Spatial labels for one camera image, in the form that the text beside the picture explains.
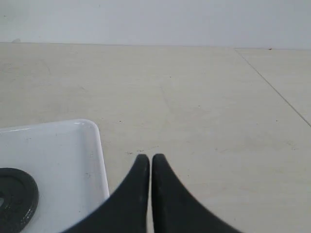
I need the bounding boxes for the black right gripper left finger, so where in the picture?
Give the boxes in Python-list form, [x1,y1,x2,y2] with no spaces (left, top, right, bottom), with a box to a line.
[65,154,150,233]

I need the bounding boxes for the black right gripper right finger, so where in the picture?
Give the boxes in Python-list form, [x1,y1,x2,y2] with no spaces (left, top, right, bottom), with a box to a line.
[152,154,239,233]

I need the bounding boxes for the black weight plate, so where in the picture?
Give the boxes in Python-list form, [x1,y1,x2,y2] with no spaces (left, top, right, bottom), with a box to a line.
[0,168,39,233]

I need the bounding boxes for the white rectangular tray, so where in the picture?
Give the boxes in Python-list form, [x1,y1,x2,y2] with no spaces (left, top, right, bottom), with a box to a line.
[0,119,109,233]

